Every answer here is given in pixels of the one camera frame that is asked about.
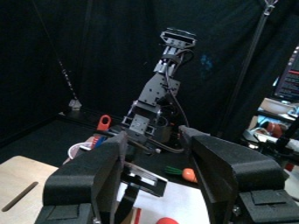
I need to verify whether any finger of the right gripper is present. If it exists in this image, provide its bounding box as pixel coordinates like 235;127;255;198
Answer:
127;138;163;154
149;137;185;154

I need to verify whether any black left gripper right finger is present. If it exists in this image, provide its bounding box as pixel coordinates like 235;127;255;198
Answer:
178;125;299;224

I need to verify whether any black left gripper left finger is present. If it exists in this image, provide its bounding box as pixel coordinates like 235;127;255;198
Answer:
34;130;130;224

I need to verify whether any pink plastic bowl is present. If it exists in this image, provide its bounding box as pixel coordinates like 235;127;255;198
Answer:
67;142;98;161

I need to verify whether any black dough cutter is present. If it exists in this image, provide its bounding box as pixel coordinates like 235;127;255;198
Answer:
115;162;170;224

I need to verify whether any white bowl on shelf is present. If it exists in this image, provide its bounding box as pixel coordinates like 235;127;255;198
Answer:
261;97;299;116

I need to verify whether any toy carrot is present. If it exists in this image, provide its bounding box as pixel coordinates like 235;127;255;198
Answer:
163;165;199;184

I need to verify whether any wooden cutting board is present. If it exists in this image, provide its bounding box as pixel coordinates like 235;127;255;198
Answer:
0;155;61;224

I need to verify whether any red cup on shelf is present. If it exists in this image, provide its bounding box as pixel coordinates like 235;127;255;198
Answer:
266;121;286;138

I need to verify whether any red toy ball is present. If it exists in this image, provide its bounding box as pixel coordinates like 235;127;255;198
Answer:
155;217;181;224

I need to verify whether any computer monitor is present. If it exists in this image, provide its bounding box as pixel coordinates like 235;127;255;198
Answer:
273;43;299;102

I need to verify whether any thin hanging cable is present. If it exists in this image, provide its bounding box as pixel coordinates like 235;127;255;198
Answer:
33;0;81;102

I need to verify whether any black frame pole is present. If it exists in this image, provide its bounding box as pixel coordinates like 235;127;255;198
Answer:
217;0;278;138

